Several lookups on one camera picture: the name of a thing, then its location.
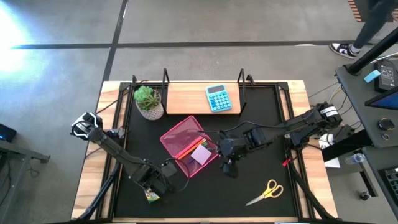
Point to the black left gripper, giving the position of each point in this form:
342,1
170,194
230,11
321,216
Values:
152,177

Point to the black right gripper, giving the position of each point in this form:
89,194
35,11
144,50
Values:
231,147

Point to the yellow green crayon box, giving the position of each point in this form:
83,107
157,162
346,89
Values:
152,196

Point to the pale purple sticky note pad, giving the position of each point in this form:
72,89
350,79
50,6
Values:
201,154

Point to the green pen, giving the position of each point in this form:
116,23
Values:
204,144

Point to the blue pen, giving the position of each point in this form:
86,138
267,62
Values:
191,161

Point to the orange pencil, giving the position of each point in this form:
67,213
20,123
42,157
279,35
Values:
189,150

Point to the pink transparent pencil case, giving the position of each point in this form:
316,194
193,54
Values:
180,133

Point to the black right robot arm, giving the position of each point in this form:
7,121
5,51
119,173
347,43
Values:
295,124

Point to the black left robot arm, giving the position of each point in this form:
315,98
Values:
118,152

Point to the red tape tag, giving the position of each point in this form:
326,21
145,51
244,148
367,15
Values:
286,162

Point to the light blue calculator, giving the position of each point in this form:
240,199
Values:
219,99

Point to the white patterned plant pot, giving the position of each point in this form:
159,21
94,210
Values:
154,114

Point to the wooden shelf with black legs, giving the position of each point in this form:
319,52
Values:
186,99

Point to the green succulent plant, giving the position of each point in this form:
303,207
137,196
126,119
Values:
144,95

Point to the white paper sheet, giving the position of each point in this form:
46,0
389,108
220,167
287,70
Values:
333,163

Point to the clear water bottle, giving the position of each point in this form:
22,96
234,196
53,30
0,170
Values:
354,158

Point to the grey side desk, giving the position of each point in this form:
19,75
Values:
354,102

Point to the grey keyboard desk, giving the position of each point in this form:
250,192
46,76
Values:
373,174

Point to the grey metal table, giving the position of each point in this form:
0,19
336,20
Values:
18,155

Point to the round black puck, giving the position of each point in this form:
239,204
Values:
386,124

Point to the black keyboard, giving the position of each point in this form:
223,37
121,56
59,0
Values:
391,182

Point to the blue sticky note block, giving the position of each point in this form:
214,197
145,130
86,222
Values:
372,76

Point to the computer monitor with blue screen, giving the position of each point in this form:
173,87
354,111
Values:
385,101

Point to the black device with blue light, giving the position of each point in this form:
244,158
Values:
6,132

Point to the black monitor pole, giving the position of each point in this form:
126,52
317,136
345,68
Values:
370,56

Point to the black power adapter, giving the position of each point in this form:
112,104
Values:
387,76

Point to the person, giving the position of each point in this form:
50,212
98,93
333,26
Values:
373,21

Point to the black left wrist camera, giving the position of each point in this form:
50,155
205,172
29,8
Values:
169,169

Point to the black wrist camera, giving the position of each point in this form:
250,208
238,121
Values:
169,169
254,137

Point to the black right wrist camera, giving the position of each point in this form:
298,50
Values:
254,137

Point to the black aluminium table frame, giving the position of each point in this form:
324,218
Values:
287,99

